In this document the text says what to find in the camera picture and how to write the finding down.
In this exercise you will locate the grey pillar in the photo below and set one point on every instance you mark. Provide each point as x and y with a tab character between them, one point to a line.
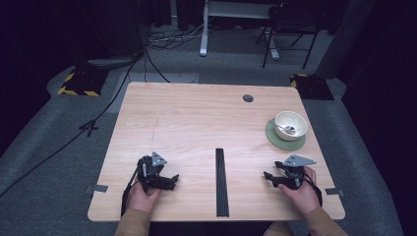
344	39

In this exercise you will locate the black yellow striped floor base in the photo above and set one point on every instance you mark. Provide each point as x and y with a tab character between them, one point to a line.
82	83

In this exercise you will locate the dark round table grommet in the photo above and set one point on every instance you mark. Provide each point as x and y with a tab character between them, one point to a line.
248	98

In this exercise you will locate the metal spoon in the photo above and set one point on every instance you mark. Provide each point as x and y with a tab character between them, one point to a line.
288	128

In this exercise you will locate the black chair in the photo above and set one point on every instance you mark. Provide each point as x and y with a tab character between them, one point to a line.
291	19

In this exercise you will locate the white bowl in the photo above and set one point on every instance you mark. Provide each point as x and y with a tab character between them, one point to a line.
296	118

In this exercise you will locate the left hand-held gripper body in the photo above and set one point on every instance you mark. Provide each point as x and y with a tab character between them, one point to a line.
149	170

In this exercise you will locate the green round coaster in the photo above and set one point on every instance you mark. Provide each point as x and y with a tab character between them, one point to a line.
286	146

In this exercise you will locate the black tape cross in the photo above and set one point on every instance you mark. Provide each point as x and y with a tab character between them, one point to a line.
89	127

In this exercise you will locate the grey stand base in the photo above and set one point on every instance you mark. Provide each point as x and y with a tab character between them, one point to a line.
111	63

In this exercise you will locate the person's right hand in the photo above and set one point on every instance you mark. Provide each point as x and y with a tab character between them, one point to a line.
305	196

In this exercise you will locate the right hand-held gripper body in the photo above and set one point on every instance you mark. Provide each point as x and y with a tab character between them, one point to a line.
293	173

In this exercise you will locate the person's left hand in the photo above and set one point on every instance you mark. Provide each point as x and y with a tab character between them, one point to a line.
142	200

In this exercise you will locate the grey tape piece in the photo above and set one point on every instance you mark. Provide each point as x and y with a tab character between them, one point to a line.
334	192
100	188

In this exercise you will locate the white desk frame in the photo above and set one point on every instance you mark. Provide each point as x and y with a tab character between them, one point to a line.
204	32

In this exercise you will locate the person's leg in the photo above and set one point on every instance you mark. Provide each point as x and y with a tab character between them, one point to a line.
278	229

